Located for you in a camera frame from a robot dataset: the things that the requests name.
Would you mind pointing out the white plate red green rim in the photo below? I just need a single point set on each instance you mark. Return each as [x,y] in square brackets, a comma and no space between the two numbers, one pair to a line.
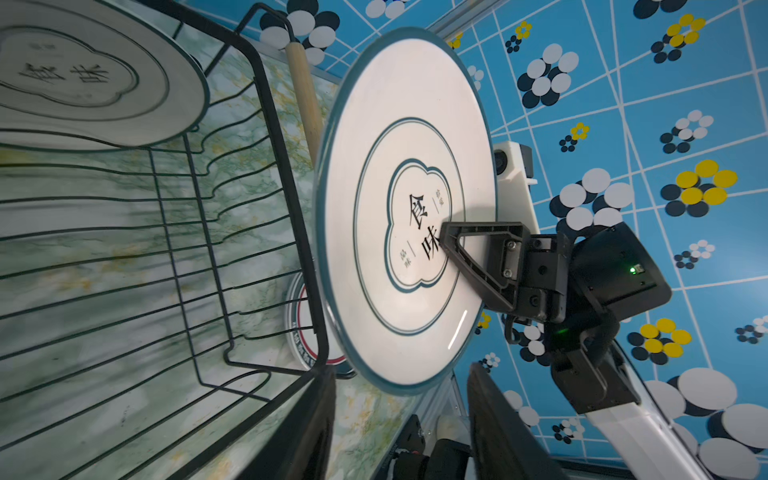
[301,337]

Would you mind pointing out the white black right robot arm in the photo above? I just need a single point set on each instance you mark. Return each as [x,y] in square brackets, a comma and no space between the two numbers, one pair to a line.
[578,293]

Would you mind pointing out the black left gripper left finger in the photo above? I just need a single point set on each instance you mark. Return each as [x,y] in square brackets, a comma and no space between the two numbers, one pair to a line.
[300,447]

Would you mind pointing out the black wire dish rack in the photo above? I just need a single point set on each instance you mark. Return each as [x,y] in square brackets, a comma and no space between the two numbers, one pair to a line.
[143,290]

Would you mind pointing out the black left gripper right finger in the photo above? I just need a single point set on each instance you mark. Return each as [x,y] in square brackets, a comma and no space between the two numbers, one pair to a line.
[503,446]

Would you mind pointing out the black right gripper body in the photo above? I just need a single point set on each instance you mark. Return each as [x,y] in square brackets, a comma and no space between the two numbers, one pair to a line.
[542,285]

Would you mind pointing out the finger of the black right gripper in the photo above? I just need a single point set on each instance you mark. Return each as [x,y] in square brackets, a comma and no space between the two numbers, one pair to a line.
[491,257]

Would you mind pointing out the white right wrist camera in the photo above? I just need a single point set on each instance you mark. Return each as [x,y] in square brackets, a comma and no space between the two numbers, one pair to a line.
[515,176]

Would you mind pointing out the white plate green cloud outline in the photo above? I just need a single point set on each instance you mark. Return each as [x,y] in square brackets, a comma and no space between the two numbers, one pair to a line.
[405,150]

